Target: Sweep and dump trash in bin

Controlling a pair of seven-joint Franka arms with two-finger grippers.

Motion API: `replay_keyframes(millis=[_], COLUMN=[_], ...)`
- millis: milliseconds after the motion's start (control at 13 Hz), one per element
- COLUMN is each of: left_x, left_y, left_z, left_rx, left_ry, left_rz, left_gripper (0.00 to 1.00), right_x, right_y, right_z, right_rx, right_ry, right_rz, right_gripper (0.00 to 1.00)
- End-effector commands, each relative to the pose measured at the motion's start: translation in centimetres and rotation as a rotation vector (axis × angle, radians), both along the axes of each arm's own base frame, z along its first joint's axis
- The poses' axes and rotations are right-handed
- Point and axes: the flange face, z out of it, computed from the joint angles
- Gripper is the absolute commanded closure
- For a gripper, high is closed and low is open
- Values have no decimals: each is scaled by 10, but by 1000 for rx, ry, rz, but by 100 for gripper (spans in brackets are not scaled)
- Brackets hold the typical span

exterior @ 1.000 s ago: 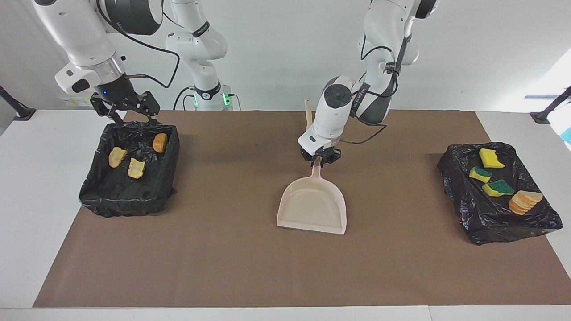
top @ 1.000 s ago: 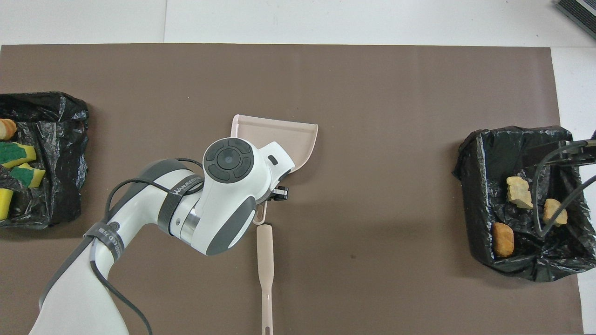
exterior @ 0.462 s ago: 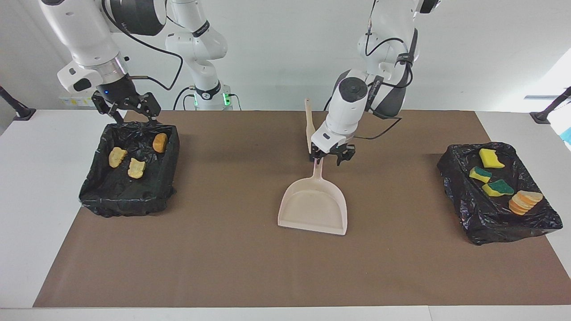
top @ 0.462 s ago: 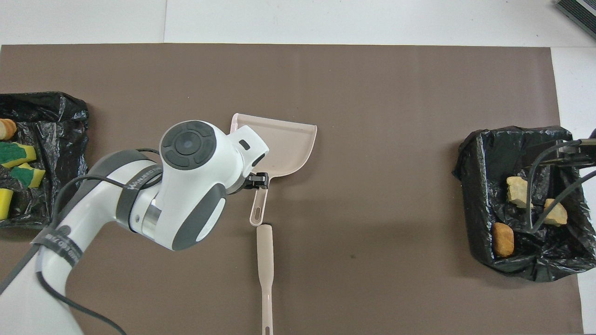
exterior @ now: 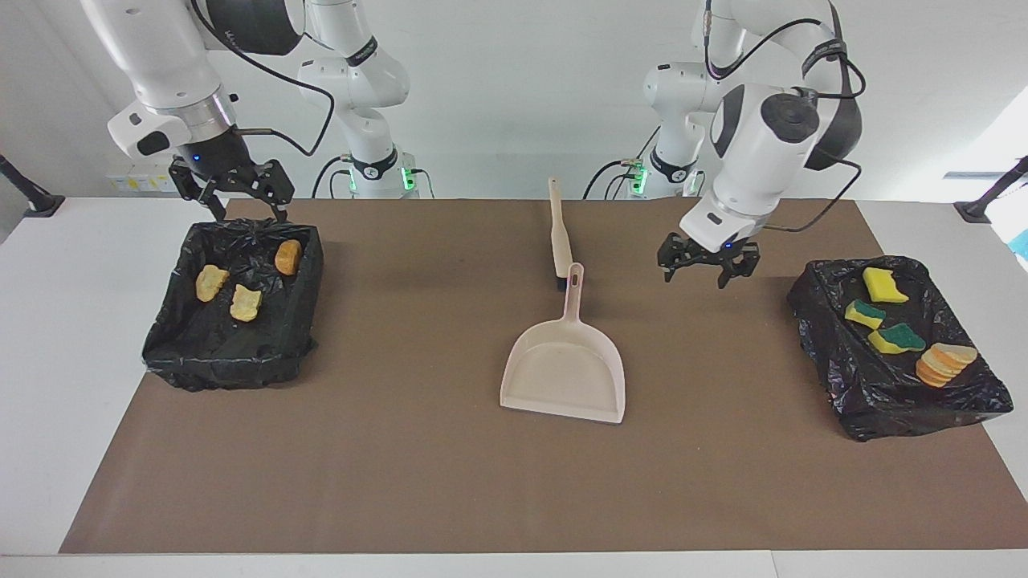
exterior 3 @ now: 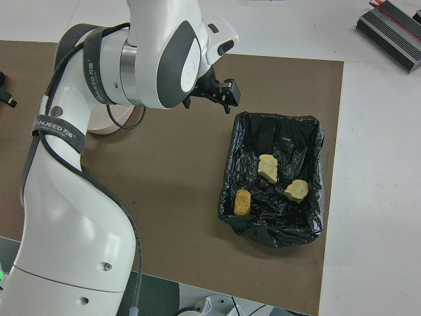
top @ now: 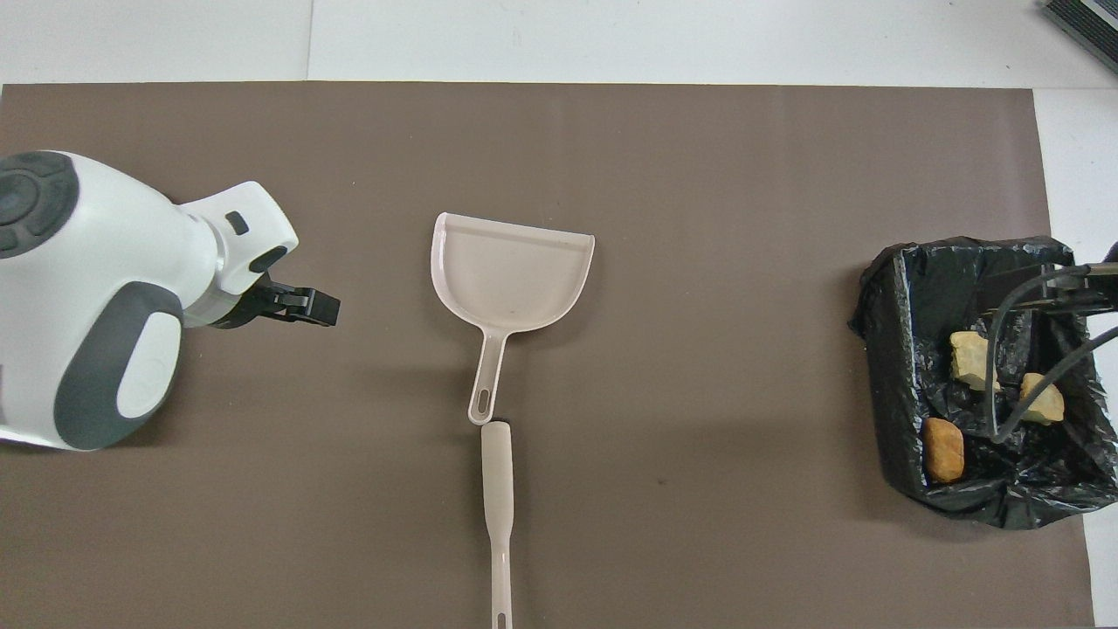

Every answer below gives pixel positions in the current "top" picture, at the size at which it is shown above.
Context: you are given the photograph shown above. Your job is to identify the black bag lined bin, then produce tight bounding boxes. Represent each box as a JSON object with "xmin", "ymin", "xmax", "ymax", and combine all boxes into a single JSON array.
[{"xmin": 847, "ymin": 235, "xmax": 1118, "ymax": 530}]

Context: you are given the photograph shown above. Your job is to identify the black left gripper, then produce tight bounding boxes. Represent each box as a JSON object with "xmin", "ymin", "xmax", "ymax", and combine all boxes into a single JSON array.
[{"xmin": 210, "ymin": 273, "xmax": 342, "ymax": 331}]

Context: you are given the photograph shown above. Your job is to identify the pale bread chunk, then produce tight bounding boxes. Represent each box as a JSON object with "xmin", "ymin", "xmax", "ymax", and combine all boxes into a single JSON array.
[{"xmin": 949, "ymin": 330, "xmax": 1002, "ymax": 393}]

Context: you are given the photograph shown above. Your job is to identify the beige plastic dustpan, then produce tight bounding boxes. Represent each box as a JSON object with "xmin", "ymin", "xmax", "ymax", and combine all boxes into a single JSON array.
[{"xmin": 429, "ymin": 211, "xmax": 597, "ymax": 427}]

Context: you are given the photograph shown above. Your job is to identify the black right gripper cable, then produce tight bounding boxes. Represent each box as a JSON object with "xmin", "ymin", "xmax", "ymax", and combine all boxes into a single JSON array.
[{"xmin": 983, "ymin": 259, "xmax": 1118, "ymax": 442}]

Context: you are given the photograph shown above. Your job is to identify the brown table mat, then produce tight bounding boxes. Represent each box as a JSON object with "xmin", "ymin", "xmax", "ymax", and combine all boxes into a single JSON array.
[{"xmin": 0, "ymin": 81, "xmax": 1097, "ymax": 629}]

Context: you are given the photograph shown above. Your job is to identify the yellowish bread chunk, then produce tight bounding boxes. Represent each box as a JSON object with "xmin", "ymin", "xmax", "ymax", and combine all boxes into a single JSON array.
[{"xmin": 1018, "ymin": 372, "xmax": 1066, "ymax": 426}]

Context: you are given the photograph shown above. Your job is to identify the beige hand brush black bristles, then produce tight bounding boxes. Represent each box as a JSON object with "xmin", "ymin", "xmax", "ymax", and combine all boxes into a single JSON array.
[{"xmin": 480, "ymin": 420, "xmax": 515, "ymax": 629}]

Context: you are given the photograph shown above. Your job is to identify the dark grey ribbed device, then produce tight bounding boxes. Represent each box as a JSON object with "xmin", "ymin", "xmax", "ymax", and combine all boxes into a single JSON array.
[{"xmin": 1039, "ymin": 0, "xmax": 1118, "ymax": 75}]

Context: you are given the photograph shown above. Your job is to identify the brown oval bread roll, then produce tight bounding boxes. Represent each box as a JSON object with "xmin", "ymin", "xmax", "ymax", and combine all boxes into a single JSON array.
[{"xmin": 923, "ymin": 417, "xmax": 966, "ymax": 484}]

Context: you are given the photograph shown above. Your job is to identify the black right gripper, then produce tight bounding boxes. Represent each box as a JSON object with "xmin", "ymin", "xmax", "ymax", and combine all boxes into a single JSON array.
[{"xmin": 1088, "ymin": 241, "xmax": 1118, "ymax": 312}]

